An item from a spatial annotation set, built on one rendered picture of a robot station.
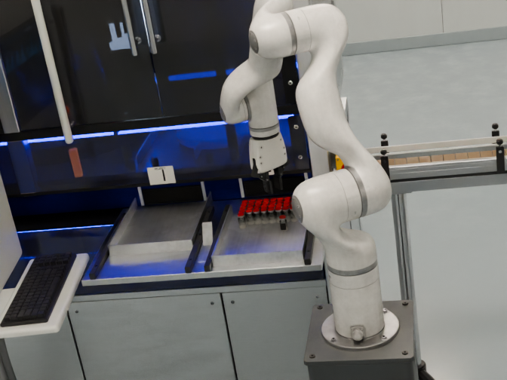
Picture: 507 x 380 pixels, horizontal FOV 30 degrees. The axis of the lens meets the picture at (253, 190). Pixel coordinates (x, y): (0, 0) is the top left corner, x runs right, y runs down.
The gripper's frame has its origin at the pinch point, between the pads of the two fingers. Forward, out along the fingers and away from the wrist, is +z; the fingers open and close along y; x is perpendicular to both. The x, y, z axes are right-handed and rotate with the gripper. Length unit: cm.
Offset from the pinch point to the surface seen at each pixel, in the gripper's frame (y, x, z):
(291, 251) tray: 4.8, 11.5, 15.7
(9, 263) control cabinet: 60, -65, 23
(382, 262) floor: -113, -91, 107
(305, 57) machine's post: -25.5, -11.6, -28.3
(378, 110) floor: -251, -244, 107
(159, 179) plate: 12.0, -46.3, 6.5
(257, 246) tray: 6.1, -3.7, 18.8
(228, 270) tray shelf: 19.7, 0.7, 19.1
